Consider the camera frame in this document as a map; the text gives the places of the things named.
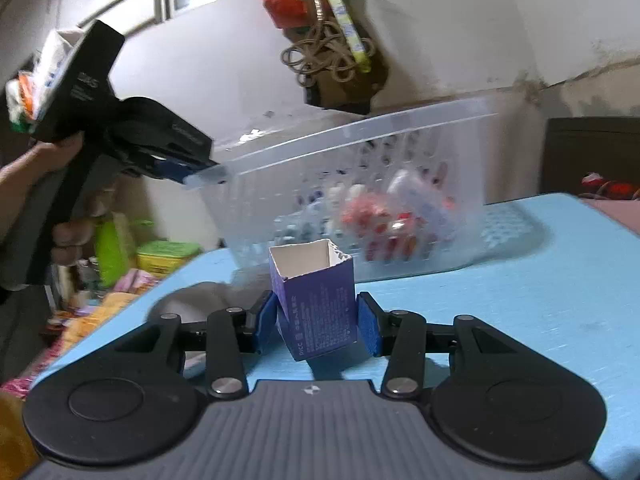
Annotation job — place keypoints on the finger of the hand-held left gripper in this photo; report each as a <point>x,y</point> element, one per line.
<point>175,170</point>

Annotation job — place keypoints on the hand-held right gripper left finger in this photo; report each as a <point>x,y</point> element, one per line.
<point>265,322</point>

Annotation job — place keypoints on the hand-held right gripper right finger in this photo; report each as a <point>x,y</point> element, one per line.
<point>369,322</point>

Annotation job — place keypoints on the purple cardboard box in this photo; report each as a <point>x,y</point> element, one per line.
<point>320,310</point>

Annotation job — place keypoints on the red cardboard box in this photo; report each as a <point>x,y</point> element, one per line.
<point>370,220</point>

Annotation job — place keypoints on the clear plastic basket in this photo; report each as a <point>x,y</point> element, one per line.
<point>350,160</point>

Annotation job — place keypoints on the person's left hand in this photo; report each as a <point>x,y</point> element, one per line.
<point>40,160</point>

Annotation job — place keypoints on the white hoodie with blue letters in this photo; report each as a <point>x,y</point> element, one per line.
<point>52,57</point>

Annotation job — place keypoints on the orange cloth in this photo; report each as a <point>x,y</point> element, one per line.
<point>26,92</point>

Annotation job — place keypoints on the green plastic box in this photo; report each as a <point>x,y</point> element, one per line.
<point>167,257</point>

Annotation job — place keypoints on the green paper bag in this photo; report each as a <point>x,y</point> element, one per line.
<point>111,250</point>

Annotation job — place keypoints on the pink striped snack packet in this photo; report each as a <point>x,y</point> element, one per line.
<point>135,281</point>

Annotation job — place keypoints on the yellow snack packet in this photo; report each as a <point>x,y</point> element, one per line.
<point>100,317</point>

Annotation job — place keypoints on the brown hanging bag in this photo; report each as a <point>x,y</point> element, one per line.
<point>350,92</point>

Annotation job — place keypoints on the pink patterned cloth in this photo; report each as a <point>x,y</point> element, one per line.
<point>25,385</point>

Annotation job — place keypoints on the pink pillow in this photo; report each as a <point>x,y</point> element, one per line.
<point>620,216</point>

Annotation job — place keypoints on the dark wooden headboard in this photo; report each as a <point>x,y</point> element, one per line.
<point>585,155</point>

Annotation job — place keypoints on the mustard cloth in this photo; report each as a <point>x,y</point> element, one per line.
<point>12,430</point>

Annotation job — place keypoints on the red plaid blanket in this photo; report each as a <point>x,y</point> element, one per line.
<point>615,187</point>

